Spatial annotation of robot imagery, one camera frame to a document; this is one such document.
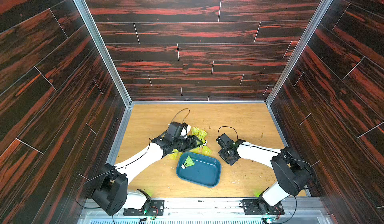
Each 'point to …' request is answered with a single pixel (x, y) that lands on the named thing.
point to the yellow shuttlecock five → (203, 133)
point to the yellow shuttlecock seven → (204, 141)
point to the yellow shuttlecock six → (197, 150)
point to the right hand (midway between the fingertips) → (223, 154)
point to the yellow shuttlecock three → (175, 154)
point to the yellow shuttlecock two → (206, 151)
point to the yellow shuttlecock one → (189, 162)
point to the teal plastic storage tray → (206, 171)
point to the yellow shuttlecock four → (195, 131)
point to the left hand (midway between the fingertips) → (200, 144)
